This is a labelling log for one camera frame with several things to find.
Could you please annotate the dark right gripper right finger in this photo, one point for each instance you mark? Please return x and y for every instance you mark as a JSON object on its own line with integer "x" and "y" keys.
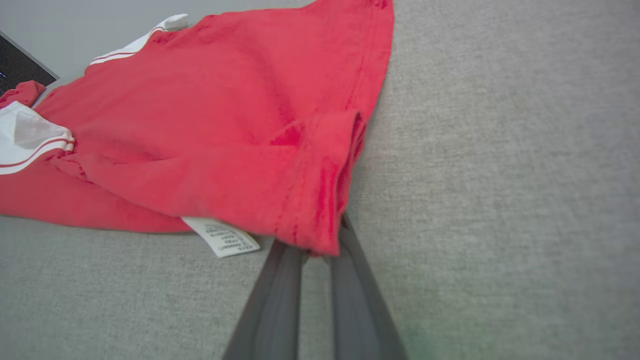
{"x": 357, "y": 310}

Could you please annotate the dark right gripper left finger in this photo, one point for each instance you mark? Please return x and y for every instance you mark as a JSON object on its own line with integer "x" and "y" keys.
{"x": 272, "y": 310}

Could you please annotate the red white numbered jersey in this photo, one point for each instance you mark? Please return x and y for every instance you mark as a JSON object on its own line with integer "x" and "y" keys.
{"x": 225, "y": 115}

